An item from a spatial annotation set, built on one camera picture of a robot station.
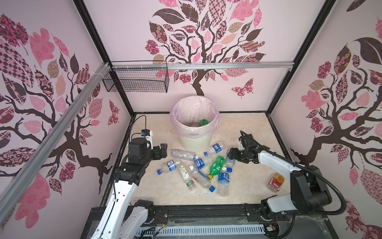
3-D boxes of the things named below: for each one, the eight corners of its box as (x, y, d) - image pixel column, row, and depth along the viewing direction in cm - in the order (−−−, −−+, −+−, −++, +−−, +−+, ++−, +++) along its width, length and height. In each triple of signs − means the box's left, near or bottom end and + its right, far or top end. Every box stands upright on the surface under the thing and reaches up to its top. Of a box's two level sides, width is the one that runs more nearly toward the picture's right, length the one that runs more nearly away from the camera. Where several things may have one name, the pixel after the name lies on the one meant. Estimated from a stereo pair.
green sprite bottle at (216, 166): (205, 176, 88) (205, 173, 84) (218, 157, 96) (219, 154, 92) (212, 181, 86) (213, 178, 82) (225, 162, 94) (226, 158, 90)
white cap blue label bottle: (217, 195, 81) (218, 192, 77) (218, 170, 91) (219, 166, 87) (227, 197, 81) (229, 194, 76) (227, 171, 90) (229, 167, 86)
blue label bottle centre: (192, 174, 88) (192, 171, 84) (188, 167, 91) (188, 163, 87) (214, 162, 93) (214, 159, 89) (209, 156, 96) (210, 152, 92)
